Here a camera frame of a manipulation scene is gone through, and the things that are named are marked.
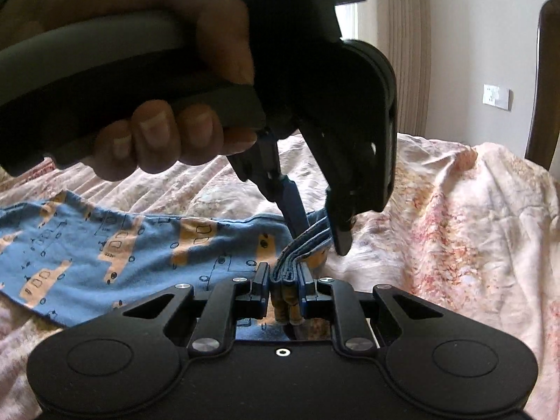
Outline brown wooden chair back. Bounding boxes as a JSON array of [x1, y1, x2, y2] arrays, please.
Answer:
[[524, 0, 560, 171]]

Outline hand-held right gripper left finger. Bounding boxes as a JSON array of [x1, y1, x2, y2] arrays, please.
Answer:
[[118, 262, 270, 357]]

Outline white wall socket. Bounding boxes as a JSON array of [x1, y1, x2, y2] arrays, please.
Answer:
[[483, 83, 511, 111]]

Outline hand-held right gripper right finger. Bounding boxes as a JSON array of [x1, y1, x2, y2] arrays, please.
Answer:
[[297, 265, 445, 356]]

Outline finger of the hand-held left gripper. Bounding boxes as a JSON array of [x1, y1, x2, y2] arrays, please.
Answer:
[[301, 116, 386, 257], [230, 129, 309, 246]]

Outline blue printed pants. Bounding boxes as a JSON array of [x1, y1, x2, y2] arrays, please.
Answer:
[[0, 190, 334, 337]]

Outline beige pleated curtain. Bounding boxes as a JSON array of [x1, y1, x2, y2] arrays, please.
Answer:
[[385, 0, 433, 137]]

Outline floral pink bed blanket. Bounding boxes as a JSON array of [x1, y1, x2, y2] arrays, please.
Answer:
[[0, 133, 560, 420]]

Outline cream sheer curtain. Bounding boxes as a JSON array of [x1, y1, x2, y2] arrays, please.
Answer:
[[335, 2, 392, 60]]

